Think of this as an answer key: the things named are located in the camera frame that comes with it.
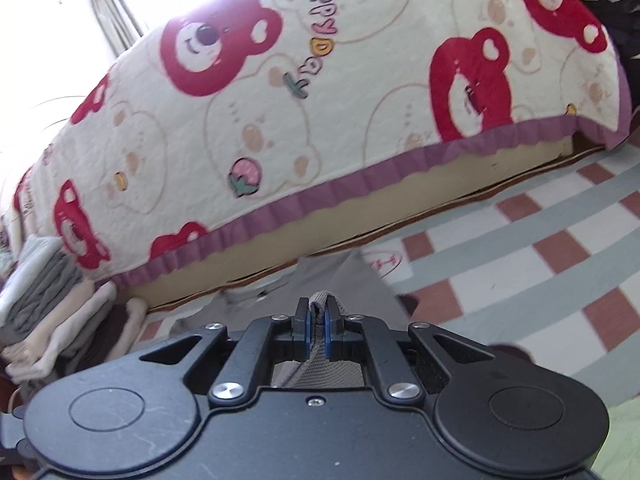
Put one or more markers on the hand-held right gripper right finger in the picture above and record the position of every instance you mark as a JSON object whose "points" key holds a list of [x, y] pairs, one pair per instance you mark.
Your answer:
{"points": [[331, 330]]}

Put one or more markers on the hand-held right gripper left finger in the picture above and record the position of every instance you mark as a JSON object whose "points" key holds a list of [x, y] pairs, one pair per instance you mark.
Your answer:
{"points": [[303, 330]]}

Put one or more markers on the grey waffle-knit sweater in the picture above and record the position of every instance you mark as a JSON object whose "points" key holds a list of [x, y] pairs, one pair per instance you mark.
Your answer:
{"points": [[340, 280]]}

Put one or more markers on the stack of folded clothes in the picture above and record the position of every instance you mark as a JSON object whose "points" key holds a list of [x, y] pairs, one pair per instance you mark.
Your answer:
{"points": [[50, 310]]}

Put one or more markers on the pile of dark clothes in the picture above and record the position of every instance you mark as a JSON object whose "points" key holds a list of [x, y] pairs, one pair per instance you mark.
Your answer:
{"points": [[620, 10]]}

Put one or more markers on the cream bed base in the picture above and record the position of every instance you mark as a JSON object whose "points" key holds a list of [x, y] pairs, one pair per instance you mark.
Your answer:
{"points": [[300, 255]]}

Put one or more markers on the bear-print bed blanket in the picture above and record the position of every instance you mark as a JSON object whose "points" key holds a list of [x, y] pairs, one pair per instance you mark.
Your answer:
{"points": [[350, 110]]}

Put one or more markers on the light green quilted cloth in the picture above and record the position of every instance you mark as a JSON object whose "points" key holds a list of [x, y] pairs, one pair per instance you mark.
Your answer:
{"points": [[625, 440]]}

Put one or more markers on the pale window curtain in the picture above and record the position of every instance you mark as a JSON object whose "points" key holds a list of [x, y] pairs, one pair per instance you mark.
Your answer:
{"points": [[117, 15]]}

